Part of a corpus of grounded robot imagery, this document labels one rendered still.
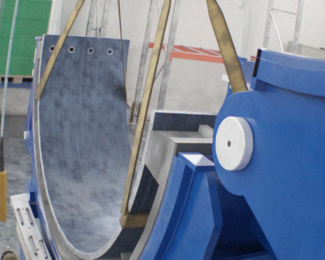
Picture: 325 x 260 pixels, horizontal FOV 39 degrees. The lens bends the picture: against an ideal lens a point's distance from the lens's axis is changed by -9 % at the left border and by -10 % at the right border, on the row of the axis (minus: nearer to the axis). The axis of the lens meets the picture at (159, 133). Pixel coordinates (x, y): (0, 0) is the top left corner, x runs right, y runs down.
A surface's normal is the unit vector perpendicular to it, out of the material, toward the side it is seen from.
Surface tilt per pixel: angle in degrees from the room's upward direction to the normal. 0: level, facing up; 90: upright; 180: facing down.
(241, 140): 90
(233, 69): 105
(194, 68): 90
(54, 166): 35
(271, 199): 90
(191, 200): 90
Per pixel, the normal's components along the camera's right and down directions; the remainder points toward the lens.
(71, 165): 0.36, -0.59
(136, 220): 0.29, 0.70
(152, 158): -0.90, -0.02
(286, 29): 0.40, 0.32
